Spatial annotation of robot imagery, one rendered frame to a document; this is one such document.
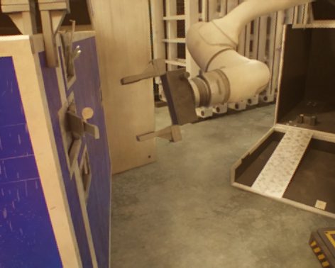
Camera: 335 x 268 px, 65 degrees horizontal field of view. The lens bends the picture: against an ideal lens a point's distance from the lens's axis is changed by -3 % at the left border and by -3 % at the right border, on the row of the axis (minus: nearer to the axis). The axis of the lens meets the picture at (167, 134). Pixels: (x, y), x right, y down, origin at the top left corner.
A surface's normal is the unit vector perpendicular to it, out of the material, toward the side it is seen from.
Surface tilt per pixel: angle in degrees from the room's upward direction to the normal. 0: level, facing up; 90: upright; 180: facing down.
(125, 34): 90
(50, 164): 90
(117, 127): 90
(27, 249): 90
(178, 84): 73
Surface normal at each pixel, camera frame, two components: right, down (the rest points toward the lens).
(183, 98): 0.38, 0.03
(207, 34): -0.52, -0.20
